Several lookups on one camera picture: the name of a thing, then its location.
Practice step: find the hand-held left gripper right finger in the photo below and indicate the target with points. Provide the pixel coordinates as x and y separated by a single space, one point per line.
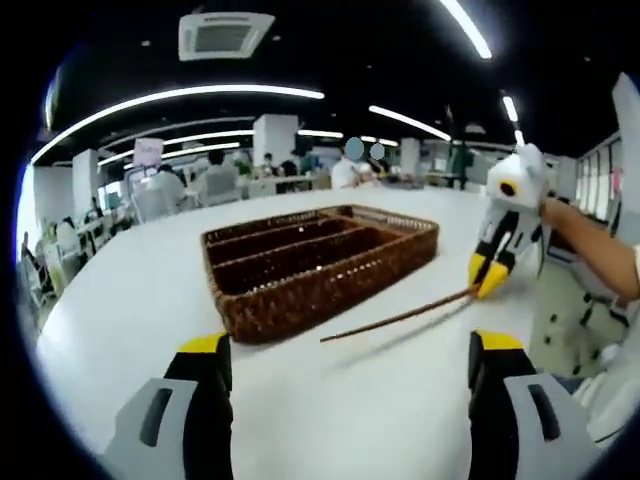
525 425

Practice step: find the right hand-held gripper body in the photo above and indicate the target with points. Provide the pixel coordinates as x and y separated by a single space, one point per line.
525 175

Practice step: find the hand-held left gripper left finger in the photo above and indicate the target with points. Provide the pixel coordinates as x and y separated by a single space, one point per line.
160 425

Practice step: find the brown wicker utensil storage tray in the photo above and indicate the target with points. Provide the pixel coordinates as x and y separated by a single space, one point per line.
300 300

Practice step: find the person's blue trousers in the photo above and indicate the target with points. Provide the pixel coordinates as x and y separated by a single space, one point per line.
565 386

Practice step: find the white ceiling light strip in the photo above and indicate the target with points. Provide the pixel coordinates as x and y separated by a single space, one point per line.
407 121
470 32
510 107

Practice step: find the person's white shirt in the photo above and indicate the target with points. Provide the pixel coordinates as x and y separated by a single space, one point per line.
620 380

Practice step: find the pink hanging sign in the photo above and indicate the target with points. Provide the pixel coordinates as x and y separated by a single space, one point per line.
148 152

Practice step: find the long curved ceiling light strip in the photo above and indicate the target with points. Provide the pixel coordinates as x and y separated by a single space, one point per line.
225 90

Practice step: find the ceiling air conditioner vent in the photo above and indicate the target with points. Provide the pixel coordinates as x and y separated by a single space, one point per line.
225 37

